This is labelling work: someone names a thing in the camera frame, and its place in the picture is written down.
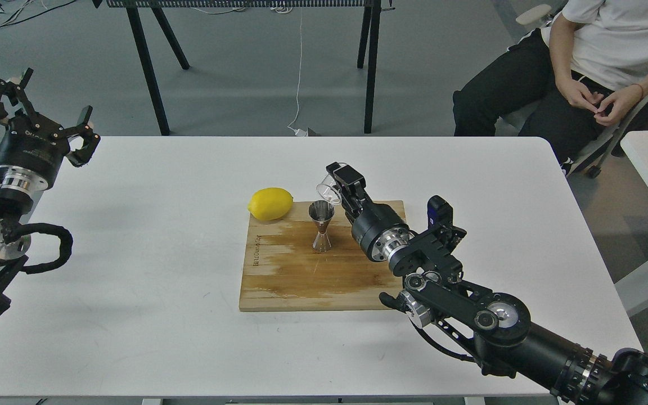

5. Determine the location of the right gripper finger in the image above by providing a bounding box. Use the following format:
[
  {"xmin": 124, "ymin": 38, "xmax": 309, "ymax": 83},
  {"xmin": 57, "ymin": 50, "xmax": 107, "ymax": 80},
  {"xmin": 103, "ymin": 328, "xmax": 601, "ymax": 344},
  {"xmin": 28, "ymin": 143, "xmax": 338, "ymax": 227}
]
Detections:
[
  {"xmin": 326, "ymin": 164, "xmax": 353, "ymax": 210},
  {"xmin": 335, "ymin": 165, "xmax": 371, "ymax": 217}
]

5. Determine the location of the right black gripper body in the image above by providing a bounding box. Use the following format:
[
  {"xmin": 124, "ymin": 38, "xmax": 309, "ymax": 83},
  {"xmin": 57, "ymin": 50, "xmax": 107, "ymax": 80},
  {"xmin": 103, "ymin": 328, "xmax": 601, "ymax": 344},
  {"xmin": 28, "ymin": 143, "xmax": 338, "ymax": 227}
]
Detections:
[{"xmin": 349, "ymin": 202, "xmax": 412, "ymax": 262}]

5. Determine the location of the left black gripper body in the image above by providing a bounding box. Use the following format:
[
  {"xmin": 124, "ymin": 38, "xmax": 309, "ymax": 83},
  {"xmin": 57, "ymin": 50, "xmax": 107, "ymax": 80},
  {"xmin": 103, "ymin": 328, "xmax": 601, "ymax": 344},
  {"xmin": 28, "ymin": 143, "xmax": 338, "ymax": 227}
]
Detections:
[{"xmin": 0, "ymin": 115, "xmax": 70, "ymax": 190}]

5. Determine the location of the white hanging cable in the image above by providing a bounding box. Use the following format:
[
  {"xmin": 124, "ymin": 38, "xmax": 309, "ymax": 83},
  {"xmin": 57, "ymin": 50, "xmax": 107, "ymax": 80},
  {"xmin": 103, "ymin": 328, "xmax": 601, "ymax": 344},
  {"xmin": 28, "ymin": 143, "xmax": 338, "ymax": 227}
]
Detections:
[{"xmin": 287, "ymin": 8, "xmax": 320, "ymax": 137}]

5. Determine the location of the seated person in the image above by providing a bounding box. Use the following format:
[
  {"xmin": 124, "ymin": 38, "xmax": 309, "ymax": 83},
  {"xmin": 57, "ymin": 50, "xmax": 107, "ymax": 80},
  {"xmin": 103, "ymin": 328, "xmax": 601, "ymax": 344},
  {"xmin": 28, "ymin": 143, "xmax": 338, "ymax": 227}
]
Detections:
[{"xmin": 452, "ymin": 1, "xmax": 648, "ymax": 174}]

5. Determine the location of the steel jigger measuring cup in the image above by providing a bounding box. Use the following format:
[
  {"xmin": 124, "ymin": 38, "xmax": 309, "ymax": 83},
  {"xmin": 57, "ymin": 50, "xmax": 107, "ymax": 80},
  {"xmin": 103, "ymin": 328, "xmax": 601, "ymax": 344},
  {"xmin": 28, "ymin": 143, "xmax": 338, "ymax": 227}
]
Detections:
[{"xmin": 308, "ymin": 200, "xmax": 335, "ymax": 252}]

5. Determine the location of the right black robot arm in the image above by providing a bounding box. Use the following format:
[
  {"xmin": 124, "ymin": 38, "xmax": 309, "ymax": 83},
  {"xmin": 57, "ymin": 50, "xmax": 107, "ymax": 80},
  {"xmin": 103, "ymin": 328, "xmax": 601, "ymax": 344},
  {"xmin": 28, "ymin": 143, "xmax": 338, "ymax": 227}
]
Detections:
[{"xmin": 317, "ymin": 162, "xmax": 648, "ymax": 404}]

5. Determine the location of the clear glass cup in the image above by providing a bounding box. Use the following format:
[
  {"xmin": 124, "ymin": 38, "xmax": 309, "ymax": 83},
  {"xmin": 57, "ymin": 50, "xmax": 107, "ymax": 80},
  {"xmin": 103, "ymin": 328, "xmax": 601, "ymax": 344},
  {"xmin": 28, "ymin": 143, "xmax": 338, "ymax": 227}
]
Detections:
[{"xmin": 316, "ymin": 162, "xmax": 348, "ymax": 206}]

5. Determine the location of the yellow lemon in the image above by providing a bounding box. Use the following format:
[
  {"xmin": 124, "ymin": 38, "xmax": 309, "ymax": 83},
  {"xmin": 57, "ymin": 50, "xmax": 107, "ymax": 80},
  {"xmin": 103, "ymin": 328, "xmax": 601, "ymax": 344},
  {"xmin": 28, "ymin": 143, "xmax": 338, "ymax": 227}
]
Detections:
[{"xmin": 247, "ymin": 187, "xmax": 294, "ymax": 221}]

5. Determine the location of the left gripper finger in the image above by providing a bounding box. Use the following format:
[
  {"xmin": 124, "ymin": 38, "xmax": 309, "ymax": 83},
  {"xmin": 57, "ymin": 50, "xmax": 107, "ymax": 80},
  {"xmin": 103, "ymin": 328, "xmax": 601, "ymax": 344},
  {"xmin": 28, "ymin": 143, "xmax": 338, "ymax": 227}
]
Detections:
[
  {"xmin": 0, "ymin": 67, "xmax": 46, "ymax": 133},
  {"xmin": 57, "ymin": 105, "xmax": 101, "ymax": 168}
]

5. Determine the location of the wooden cutting board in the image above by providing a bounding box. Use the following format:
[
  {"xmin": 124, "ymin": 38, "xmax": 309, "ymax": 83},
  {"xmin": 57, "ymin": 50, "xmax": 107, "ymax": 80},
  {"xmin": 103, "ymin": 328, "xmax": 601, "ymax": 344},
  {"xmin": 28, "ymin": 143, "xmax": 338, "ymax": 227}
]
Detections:
[{"xmin": 238, "ymin": 201, "xmax": 402, "ymax": 312}]

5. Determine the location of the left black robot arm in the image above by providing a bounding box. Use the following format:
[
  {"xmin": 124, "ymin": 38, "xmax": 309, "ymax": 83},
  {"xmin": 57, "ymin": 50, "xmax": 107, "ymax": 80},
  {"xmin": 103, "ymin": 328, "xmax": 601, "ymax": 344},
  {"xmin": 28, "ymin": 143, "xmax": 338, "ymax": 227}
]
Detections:
[{"xmin": 0, "ymin": 69, "xmax": 100, "ymax": 316}]

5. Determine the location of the black metal table frame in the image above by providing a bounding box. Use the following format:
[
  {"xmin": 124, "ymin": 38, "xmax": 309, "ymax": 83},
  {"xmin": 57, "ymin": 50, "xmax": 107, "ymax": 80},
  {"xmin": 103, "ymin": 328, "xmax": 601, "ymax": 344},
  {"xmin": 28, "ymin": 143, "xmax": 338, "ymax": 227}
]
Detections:
[{"xmin": 92, "ymin": 0, "xmax": 397, "ymax": 137}]

